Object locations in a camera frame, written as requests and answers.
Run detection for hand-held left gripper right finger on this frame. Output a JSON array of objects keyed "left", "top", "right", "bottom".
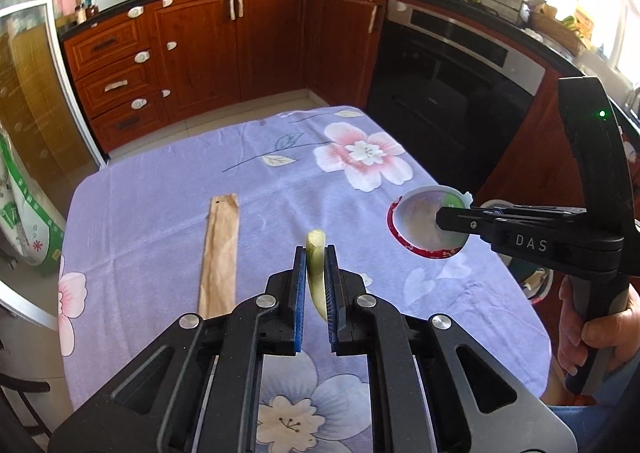
[{"left": 324, "top": 244, "right": 578, "bottom": 453}]

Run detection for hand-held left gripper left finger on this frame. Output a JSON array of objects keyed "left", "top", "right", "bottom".
[{"left": 47, "top": 245, "right": 308, "bottom": 453}]

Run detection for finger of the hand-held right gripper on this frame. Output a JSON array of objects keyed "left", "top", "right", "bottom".
[
  {"left": 435, "top": 206, "right": 503, "bottom": 244},
  {"left": 480, "top": 200, "right": 585, "bottom": 222}
]

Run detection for pale green peel strip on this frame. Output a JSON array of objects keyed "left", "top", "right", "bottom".
[{"left": 306, "top": 229, "right": 328, "bottom": 323}]

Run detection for white bowl with red rim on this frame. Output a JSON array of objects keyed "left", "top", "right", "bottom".
[{"left": 386, "top": 184, "right": 473, "bottom": 259}]

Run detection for person's right hand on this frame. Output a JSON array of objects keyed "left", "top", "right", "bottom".
[{"left": 557, "top": 277, "right": 640, "bottom": 376}]

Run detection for large wooden cabinet beside oven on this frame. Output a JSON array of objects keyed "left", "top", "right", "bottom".
[{"left": 472, "top": 48, "right": 640, "bottom": 224}]

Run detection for brown paper sleeve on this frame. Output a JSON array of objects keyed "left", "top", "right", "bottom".
[{"left": 197, "top": 194, "right": 241, "bottom": 319}]

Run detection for black built-in oven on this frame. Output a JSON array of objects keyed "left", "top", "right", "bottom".
[{"left": 365, "top": 0, "right": 548, "bottom": 194}]

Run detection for brown woven basket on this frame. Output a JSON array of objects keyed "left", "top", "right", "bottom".
[{"left": 530, "top": 8, "right": 593, "bottom": 56}]

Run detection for purple floral tablecloth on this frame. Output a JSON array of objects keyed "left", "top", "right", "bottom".
[{"left": 57, "top": 106, "right": 553, "bottom": 453}]

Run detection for wooden single door cabinet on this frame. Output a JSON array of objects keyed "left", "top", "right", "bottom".
[{"left": 307, "top": 0, "right": 388, "bottom": 109}]

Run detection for person's legs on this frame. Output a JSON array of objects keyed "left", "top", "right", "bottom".
[{"left": 542, "top": 373, "right": 631, "bottom": 453}]

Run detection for wooden double door cabinet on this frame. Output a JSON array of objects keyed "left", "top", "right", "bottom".
[{"left": 150, "top": 0, "right": 321, "bottom": 124}]

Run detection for green and white sack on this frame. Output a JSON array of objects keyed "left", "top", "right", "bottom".
[{"left": 0, "top": 130, "right": 68, "bottom": 276}]

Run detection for wooden drawer cabinet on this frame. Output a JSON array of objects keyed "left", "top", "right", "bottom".
[{"left": 62, "top": 8, "right": 171, "bottom": 151}]

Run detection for glass sliding door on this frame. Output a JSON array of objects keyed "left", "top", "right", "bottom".
[{"left": 0, "top": 0, "right": 108, "bottom": 214}]

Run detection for bottles on counter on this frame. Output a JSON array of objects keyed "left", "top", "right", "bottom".
[{"left": 75, "top": 0, "right": 101, "bottom": 24}]

